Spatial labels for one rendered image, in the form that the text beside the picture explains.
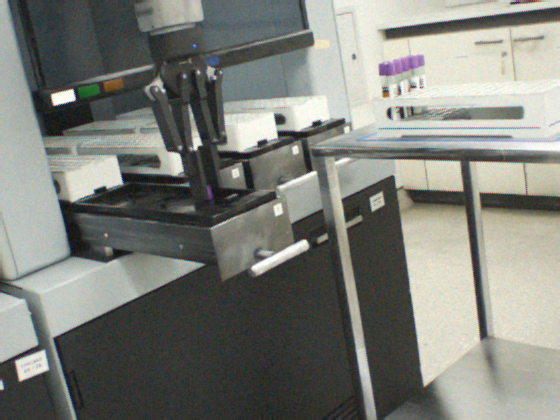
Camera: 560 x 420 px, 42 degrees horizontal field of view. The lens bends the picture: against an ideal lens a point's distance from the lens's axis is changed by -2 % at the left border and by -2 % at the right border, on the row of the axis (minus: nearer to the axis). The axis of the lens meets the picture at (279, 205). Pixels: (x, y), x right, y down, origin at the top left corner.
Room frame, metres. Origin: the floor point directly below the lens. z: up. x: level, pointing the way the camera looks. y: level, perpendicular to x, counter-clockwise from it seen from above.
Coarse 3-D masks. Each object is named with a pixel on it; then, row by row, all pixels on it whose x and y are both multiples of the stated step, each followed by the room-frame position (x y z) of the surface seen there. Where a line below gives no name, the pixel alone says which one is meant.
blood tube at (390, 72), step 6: (390, 66) 1.14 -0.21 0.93; (390, 72) 1.14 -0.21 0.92; (390, 78) 1.14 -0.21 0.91; (390, 84) 1.15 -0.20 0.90; (396, 84) 1.15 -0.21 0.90; (390, 90) 1.15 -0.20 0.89; (396, 90) 1.15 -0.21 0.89; (390, 96) 1.15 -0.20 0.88; (396, 96) 1.15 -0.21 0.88; (396, 108) 1.15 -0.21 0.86; (396, 114) 1.15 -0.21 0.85
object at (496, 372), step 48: (336, 144) 1.17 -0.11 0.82; (384, 144) 1.10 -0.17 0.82; (432, 144) 1.04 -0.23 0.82; (480, 144) 0.98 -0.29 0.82; (528, 144) 0.93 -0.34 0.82; (336, 192) 1.19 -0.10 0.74; (336, 240) 1.19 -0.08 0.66; (480, 240) 1.47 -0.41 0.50; (480, 288) 1.47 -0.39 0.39; (480, 336) 1.48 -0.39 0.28; (432, 384) 1.31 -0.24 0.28; (480, 384) 1.27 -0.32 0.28; (528, 384) 1.24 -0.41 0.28
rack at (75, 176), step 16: (48, 160) 1.30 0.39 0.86; (64, 160) 1.26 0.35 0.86; (80, 160) 1.22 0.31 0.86; (96, 160) 1.19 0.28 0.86; (112, 160) 1.19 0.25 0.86; (64, 176) 1.13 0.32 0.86; (80, 176) 1.14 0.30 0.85; (96, 176) 1.16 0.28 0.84; (112, 176) 1.18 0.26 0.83; (64, 192) 1.14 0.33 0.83; (80, 192) 1.14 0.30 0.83
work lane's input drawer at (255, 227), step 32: (96, 192) 1.15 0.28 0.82; (128, 192) 1.18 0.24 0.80; (160, 192) 1.13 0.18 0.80; (224, 192) 1.02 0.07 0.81; (256, 192) 0.96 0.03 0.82; (96, 224) 1.05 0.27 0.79; (128, 224) 0.99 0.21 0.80; (160, 224) 0.94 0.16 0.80; (192, 224) 0.91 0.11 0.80; (224, 224) 0.88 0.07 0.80; (256, 224) 0.91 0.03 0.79; (288, 224) 0.95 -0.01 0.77; (192, 256) 0.90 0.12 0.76; (224, 256) 0.87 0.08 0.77; (256, 256) 0.90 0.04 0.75; (288, 256) 0.88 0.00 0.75
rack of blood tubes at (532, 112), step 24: (408, 96) 1.13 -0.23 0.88; (432, 96) 1.09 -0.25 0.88; (456, 96) 1.05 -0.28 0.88; (480, 96) 1.02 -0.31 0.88; (504, 96) 0.99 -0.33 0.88; (528, 96) 0.97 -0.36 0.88; (552, 96) 0.97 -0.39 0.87; (384, 120) 1.16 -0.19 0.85; (408, 120) 1.14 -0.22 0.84; (432, 120) 1.10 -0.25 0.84; (456, 120) 1.14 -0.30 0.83; (480, 120) 1.03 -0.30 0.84; (504, 120) 1.00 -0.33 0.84; (528, 120) 0.97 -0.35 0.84; (552, 120) 0.97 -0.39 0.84
